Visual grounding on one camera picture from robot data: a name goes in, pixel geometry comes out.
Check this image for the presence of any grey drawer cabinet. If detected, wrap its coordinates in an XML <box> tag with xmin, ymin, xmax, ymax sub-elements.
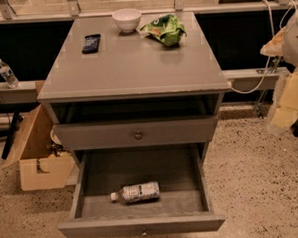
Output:
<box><xmin>41</xmin><ymin>12</ymin><xmax>225</xmax><ymax>151</ymax></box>

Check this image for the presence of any green chip bag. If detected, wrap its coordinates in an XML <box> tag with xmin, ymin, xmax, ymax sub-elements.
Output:
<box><xmin>140</xmin><ymin>14</ymin><xmax>187</xmax><ymax>47</ymax></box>

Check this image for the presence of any closed grey upper drawer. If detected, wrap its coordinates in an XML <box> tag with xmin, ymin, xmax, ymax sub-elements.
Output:
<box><xmin>52</xmin><ymin>117</ymin><xmax>218</xmax><ymax>150</ymax></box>

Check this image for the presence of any water bottle on ledge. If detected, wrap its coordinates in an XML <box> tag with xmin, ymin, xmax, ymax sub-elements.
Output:
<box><xmin>0</xmin><ymin>59</ymin><xmax>19</xmax><ymax>89</ymax></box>

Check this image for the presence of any dark blue phone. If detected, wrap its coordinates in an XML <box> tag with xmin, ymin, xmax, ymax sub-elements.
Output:
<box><xmin>81</xmin><ymin>34</ymin><xmax>101</xmax><ymax>54</ymax></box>

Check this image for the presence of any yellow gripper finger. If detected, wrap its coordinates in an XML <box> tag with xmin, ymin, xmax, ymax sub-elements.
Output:
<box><xmin>267</xmin><ymin>67</ymin><xmax>298</xmax><ymax>134</ymax></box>
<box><xmin>260</xmin><ymin>28</ymin><xmax>285</xmax><ymax>57</ymax></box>

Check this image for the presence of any clear plastic water bottle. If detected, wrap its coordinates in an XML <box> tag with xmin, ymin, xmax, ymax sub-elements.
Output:
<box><xmin>110</xmin><ymin>182</ymin><xmax>160</xmax><ymax>204</ymax></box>

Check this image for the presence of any white cable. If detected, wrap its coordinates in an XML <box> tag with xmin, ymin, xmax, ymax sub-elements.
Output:
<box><xmin>225</xmin><ymin>0</ymin><xmax>298</xmax><ymax>96</ymax></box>

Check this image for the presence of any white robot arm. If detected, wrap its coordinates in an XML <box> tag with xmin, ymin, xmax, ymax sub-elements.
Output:
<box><xmin>260</xmin><ymin>8</ymin><xmax>298</xmax><ymax>134</ymax></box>

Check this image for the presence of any open grey bottom drawer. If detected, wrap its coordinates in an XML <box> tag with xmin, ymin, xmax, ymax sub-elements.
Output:
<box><xmin>58</xmin><ymin>144</ymin><xmax>225</xmax><ymax>238</ymax></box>

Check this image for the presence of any white ceramic bowl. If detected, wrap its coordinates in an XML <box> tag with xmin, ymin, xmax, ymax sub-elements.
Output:
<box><xmin>112</xmin><ymin>9</ymin><xmax>142</xmax><ymax>33</ymax></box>

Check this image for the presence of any open cardboard box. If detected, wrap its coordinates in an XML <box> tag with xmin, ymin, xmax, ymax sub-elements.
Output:
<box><xmin>3</xmin><ymin>105</ymin><xmax>79</xmax><ymax>191</ymax></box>

